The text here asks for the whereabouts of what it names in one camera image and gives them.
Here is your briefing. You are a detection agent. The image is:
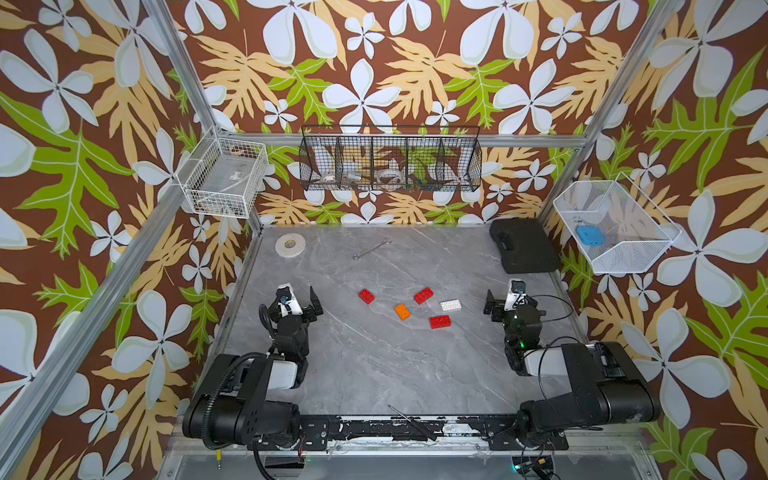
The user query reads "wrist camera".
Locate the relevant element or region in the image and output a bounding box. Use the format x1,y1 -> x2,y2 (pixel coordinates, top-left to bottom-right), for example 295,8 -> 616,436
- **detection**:
504,278 -> 526,311
276,283 -> 303,318

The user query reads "orange lego brick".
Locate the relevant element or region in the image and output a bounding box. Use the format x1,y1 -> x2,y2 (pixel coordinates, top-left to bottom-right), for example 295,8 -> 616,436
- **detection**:
394,304 -> 411,321

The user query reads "black plastic case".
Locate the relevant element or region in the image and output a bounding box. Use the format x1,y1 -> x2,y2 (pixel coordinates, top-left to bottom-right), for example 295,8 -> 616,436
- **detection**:
489,218 -> 562,275

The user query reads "white wire basket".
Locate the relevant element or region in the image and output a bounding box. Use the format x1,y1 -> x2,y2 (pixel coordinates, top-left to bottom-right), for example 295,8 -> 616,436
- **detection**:
177,128 -> 270,219
554,173 -> 682,276

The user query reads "white wire basket right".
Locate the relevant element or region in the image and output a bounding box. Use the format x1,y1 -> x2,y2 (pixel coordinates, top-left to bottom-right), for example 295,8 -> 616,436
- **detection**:
554,173 -> 682,276

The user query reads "white wire basket left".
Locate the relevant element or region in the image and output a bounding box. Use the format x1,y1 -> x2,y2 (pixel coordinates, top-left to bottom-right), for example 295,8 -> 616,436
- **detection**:
177,128 -> 270,219

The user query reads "white lego brick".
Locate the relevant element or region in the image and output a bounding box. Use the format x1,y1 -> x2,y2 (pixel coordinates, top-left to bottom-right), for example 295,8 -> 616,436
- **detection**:
440,299 -> 462,312

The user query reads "white tape roll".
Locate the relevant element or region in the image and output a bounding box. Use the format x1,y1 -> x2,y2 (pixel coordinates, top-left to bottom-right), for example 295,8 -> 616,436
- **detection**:
275,233 -> 307,259

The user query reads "aluminium frame post left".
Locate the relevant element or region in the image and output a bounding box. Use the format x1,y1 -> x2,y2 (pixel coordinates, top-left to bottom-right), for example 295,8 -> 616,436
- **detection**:
1,1 -> 251,479

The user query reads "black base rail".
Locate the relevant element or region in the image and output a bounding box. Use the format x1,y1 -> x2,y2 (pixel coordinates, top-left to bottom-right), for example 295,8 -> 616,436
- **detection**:
256,413 -> 569,454

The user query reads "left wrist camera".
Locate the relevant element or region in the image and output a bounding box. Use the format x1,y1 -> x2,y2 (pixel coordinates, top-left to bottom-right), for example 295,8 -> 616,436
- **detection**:
276,283 -> 303,318

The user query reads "aluminium frame post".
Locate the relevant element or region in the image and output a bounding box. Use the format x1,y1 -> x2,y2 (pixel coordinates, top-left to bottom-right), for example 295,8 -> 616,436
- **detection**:
1,1 -> 251,479
537,0 -> 678,226

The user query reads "aluminium frame back bar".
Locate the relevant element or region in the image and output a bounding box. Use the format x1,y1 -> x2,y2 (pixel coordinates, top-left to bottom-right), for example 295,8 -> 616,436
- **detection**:
233,131 -> 589,149

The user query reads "red lego brick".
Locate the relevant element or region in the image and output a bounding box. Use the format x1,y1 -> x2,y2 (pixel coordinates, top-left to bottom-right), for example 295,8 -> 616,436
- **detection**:
413,287 -> 434,305
429,315 -> 452,330
358,289 -> 375,305

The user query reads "aluminium frame post right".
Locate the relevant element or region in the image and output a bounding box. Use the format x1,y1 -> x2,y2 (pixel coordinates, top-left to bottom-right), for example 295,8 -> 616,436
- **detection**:
537,0 -> 678,226

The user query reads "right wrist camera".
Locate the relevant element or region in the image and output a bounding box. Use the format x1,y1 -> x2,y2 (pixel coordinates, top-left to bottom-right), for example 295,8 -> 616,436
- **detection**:
504,278 -> 526,311

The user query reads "black wire basket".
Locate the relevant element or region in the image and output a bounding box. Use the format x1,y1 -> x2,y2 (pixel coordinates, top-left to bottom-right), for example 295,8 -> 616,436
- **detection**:
298,125 -> 483,192

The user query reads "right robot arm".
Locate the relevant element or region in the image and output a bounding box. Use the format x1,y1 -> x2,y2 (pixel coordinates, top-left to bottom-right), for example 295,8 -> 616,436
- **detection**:
483,279 -> 661,447

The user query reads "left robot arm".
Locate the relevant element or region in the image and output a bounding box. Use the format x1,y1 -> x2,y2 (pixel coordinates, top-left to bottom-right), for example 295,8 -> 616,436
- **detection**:
182,284 -> 323,450

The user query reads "blue object in basket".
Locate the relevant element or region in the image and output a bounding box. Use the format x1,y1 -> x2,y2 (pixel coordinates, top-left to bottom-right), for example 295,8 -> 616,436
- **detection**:
576,225 -> 605,247

